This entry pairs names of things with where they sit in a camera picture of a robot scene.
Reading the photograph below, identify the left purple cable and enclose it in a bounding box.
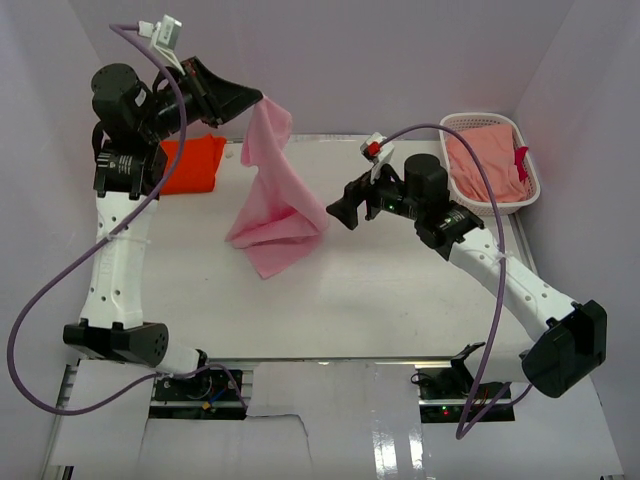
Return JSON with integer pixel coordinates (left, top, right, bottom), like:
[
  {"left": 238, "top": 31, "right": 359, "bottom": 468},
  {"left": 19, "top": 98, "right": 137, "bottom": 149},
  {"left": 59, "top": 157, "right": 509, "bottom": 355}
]
[{"left": 6, "top": 23, "right": 247, "bottom": 416}]

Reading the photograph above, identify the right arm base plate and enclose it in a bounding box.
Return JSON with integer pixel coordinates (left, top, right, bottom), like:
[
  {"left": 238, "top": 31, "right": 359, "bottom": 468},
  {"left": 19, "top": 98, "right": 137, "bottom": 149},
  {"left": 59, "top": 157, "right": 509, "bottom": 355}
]
[{"left": 410, "top": 368, "right": 515, "bottom": 424}]

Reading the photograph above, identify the white plastic basket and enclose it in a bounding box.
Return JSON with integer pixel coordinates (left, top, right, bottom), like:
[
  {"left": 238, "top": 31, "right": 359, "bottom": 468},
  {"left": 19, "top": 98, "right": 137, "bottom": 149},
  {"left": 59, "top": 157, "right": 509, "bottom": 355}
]
[{"left": 439, "top": 112, "right": 540, "bottom": 216}]

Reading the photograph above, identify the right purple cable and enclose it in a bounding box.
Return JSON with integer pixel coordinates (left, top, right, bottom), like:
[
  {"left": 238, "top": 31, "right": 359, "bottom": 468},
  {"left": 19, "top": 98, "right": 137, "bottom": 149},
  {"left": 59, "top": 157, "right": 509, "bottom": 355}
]
[{"left": 382, "top": 123, "right": 531, "bottom": 440}]

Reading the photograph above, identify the purple cable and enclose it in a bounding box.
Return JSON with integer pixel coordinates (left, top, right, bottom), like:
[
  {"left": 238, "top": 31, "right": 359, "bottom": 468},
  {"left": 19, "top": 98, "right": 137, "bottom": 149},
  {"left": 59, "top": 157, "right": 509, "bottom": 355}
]
[
  {"left": 6, "top": 23, "right": 247, "bottom": 416},
  {"left": 382, "top": 123, "right": 531, "bottom": 440}
]

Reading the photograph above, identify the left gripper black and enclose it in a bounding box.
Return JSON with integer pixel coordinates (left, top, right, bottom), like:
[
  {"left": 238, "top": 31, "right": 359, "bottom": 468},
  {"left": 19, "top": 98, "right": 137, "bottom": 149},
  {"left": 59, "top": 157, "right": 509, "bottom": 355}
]
[{"left": 140, "top": 56, "right": 262, "bottom": 142}]

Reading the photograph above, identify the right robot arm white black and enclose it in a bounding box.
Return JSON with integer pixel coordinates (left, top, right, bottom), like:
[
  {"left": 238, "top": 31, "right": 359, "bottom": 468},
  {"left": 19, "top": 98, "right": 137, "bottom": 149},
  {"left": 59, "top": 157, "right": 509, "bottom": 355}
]
[{"left": 326, "top": 154, "right": 607, "bottom": 398}]

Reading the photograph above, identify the folded orange t shirt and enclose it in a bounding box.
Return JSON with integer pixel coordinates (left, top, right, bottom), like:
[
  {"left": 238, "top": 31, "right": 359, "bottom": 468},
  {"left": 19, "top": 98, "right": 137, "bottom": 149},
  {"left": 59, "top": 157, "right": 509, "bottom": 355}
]
[{"left": 161, "top": 134, "right": 226, "bottom": 195}]

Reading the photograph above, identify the pink t shirt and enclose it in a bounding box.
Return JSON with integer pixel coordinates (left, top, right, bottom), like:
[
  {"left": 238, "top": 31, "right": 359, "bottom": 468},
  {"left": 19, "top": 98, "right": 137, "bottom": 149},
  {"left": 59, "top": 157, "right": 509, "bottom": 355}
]
[{"left": 225, "top": 97, "right": 329, "bottom": 279}]

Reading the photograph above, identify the aluminium frame rail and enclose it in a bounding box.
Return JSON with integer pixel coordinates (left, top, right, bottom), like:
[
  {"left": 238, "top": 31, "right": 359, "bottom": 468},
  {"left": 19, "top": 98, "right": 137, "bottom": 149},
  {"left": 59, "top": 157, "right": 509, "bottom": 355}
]
[{"left": 40, "top": 365, "right": 77, "bottom": 480}]

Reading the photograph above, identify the peach t shirt in basket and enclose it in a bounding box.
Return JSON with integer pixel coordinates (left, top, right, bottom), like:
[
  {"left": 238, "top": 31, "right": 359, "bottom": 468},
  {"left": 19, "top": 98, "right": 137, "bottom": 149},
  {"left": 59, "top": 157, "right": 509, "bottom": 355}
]
[{"left": 445, "top": 124, "right": 527, "bottom": 203}]

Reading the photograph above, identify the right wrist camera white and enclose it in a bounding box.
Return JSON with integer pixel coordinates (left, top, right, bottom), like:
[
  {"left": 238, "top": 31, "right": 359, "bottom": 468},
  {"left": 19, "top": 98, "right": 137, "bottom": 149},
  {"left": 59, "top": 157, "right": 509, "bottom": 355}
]
[{"left": 360, "top": 132, "right": 395, "bottom": 184}]

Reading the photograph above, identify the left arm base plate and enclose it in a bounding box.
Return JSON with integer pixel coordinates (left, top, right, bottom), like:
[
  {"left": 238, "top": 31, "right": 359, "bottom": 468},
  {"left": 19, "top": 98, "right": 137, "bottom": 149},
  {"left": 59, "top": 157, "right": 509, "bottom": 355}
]
[{"left": 149, "top": 369, "right": 246, "bottom": 421}]

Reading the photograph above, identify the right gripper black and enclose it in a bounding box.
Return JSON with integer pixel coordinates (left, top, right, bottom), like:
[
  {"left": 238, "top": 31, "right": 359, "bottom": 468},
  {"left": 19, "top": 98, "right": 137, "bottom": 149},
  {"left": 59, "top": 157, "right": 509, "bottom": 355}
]
[{"left": 326, "top": 157, "right": 424, "bottom": 231}]

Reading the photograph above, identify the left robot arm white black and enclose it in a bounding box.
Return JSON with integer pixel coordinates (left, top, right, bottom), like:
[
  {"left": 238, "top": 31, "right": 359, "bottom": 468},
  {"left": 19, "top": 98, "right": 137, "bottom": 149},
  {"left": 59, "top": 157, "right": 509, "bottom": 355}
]
[{"left": 63, "top": 57, "right": 263, "bottom": 399}]

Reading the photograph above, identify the magenta cloth in basket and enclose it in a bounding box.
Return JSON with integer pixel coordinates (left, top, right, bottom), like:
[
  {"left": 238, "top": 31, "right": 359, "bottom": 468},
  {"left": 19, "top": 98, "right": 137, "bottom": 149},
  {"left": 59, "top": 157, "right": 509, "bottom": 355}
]
[{"left": 514, "top": 146, "right": 529, "bottom": 183}]

